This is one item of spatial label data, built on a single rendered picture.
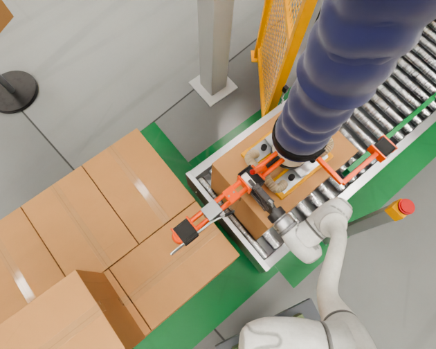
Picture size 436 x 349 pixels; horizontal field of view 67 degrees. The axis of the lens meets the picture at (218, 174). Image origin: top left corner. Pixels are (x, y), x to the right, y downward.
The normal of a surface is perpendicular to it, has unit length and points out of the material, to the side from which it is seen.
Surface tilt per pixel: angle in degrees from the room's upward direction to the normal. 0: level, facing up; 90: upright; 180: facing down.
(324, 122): 77
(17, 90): 0
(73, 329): 0
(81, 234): 0
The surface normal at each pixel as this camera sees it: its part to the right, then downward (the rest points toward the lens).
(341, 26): -0.80, 0.40
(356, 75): -0.23, 0.87
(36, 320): 0.03, -0.32
